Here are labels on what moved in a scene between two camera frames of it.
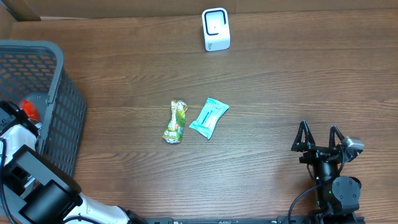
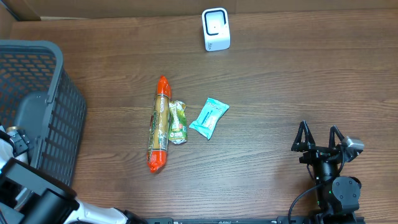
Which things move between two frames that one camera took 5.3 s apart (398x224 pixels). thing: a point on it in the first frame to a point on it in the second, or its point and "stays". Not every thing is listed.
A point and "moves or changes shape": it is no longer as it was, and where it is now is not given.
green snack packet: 173,132 moves or changes shape
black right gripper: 315,152 stays
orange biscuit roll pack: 30,110 to 157,153
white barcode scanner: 216,28 stays
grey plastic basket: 37,71 stays
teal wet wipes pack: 208,117 stays
